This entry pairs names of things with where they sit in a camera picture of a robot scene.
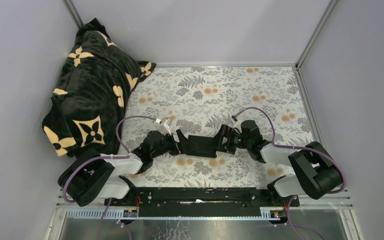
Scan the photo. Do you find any black paper box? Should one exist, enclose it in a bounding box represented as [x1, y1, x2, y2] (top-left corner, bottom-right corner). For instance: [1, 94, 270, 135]
[176, 126, 231, 159]

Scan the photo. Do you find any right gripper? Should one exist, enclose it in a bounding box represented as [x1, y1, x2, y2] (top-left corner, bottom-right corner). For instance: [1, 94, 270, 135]
[205, 124, 251, 155]

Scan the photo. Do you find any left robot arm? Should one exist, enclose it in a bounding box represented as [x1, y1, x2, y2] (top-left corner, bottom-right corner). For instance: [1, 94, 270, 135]
[57, 131, 182, 207]

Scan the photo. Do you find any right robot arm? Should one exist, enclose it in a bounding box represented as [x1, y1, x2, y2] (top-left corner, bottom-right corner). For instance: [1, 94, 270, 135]
[215, 120, 344, 206]

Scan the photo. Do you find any black floral blanket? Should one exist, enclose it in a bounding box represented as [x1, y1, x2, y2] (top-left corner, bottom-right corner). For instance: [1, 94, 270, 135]
[42, 18, 156, 157]

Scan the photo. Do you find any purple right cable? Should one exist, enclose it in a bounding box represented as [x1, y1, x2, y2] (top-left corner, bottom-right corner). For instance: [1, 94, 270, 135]
[231, 106, 349, 240]

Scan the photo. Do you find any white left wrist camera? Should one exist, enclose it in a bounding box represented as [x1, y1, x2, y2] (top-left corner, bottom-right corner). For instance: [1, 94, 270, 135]
[158, 118, 173, 133]

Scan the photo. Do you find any purple cable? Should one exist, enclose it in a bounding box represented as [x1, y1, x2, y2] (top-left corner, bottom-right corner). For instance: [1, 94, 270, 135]
[60, 115, 170, 206]
[231, 106, 349, 240]

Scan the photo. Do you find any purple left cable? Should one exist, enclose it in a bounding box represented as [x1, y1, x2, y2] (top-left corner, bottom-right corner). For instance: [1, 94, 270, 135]
[60, 115, 170, 206]

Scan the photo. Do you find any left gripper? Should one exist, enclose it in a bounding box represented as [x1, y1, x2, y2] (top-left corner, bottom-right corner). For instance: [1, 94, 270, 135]
[151, 130, 198, 160]

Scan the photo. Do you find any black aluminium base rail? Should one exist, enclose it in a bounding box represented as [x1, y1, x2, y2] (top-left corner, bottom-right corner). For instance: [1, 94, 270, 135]
[58, 186, 353, 220]

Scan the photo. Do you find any floral tablecloth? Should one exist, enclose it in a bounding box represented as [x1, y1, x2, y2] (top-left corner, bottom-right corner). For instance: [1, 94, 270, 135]
[122, 66, 314, 188]

